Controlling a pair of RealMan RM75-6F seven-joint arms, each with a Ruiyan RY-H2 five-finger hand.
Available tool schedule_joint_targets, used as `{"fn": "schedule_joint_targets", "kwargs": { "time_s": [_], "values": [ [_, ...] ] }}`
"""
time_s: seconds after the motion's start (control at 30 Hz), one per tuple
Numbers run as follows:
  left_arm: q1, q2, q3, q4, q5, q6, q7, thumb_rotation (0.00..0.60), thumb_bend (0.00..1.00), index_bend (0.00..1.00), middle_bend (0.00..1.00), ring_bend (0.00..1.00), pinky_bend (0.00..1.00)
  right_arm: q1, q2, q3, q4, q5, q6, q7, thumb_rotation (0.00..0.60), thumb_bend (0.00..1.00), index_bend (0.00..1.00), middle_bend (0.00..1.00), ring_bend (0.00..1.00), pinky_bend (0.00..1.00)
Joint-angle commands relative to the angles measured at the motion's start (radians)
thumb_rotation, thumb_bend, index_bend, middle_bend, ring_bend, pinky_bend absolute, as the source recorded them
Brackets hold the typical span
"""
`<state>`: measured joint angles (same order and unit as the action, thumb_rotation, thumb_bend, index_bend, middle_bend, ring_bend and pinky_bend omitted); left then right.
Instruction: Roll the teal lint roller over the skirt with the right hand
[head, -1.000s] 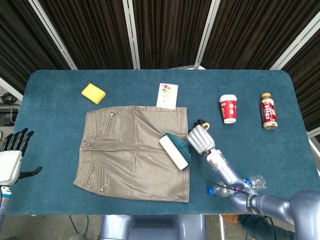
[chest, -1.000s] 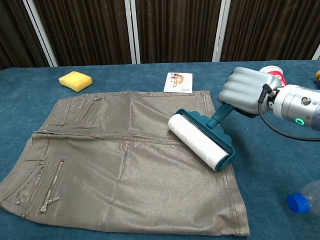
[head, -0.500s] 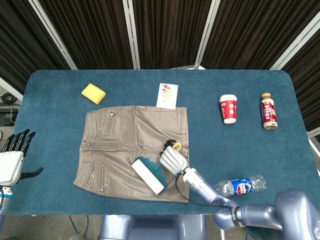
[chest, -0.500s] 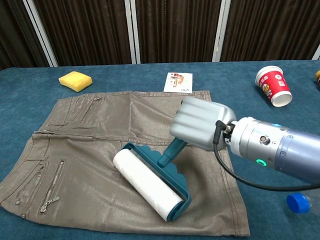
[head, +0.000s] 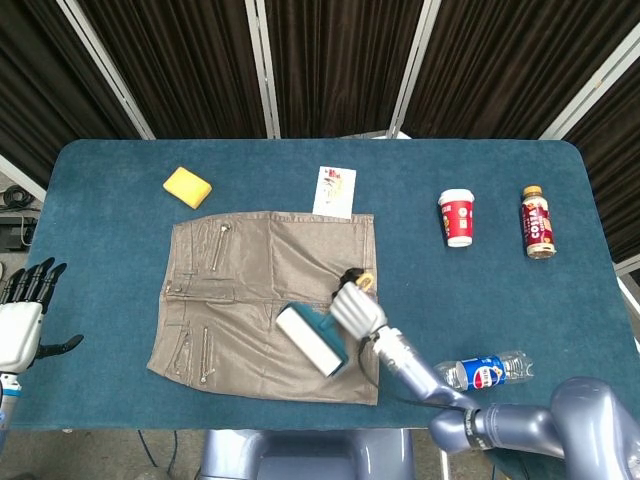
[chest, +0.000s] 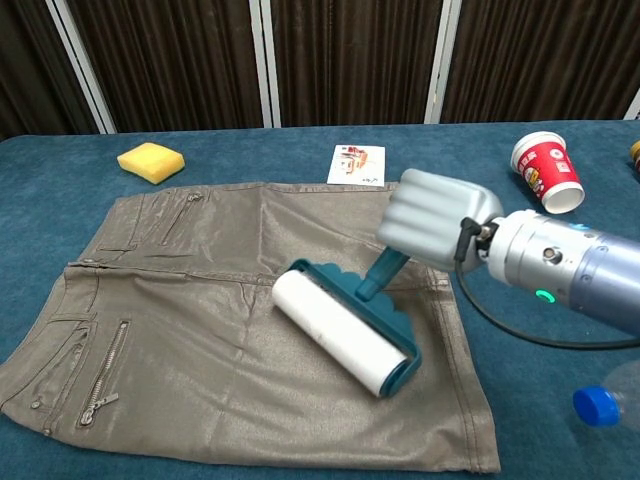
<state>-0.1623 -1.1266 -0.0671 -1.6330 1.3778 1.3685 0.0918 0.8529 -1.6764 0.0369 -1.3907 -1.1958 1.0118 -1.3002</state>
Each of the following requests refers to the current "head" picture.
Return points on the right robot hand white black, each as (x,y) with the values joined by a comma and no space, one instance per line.
(356,312)

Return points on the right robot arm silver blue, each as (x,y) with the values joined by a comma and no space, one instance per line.
(417,367)

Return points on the white object behind table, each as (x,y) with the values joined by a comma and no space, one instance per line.
(395,135)

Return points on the clear plastic bottle blue label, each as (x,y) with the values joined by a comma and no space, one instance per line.
(482,372)

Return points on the brown Costa coffee bottle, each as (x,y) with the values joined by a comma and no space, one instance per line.
(538,225)

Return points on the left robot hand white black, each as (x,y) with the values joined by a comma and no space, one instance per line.
(20,325)

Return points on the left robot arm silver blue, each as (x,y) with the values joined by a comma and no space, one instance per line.
(7,400)

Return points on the dark fabric screen panel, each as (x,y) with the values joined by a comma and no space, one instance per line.
(185,65)
(610,165)
(45,90)
(345,60)
(500,65)

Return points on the white printed paper card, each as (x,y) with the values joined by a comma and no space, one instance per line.
(334,192)

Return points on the silver blue robot torso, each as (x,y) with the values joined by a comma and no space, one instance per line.
(305,452)

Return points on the black box on floor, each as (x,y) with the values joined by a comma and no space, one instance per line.
(17,232)

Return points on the yellow sponge block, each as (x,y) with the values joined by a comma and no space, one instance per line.
(187,187)

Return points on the shiny taupe zippered skirt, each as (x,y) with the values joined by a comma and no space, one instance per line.
(260,280)

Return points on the blue velvet table cover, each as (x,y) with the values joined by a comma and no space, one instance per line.
(450,300)

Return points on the red and white paper cup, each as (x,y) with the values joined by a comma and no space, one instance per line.
(457,217)

